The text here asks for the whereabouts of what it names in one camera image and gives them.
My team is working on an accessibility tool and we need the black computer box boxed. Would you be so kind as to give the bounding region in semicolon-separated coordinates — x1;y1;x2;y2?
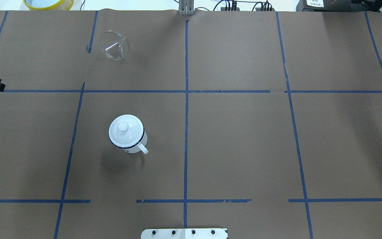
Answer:
296;0;351;12

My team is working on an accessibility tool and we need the yellow tape roll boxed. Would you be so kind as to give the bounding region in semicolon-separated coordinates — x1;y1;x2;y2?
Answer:
23;0;74;11

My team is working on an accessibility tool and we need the white camera stand pillar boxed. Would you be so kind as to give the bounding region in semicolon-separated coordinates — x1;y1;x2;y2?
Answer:
141;228;228;239

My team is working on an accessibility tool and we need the brown paper table cover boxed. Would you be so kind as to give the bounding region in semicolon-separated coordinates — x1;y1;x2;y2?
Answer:
0;9;382;239

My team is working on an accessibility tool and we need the small white bowl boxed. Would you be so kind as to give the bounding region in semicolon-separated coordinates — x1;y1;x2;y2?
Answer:
108;115;145;149

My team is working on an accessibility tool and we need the clear glass funnel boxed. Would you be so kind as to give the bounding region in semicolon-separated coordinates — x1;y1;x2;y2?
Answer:
99;30;128;61

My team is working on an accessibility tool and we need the aluminium frame post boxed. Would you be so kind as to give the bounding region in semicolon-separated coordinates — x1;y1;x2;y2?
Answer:
177;0;195;16

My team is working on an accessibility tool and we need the white blue-rimmed enamel cup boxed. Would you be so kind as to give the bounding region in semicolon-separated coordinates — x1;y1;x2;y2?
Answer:
108;124;148;154

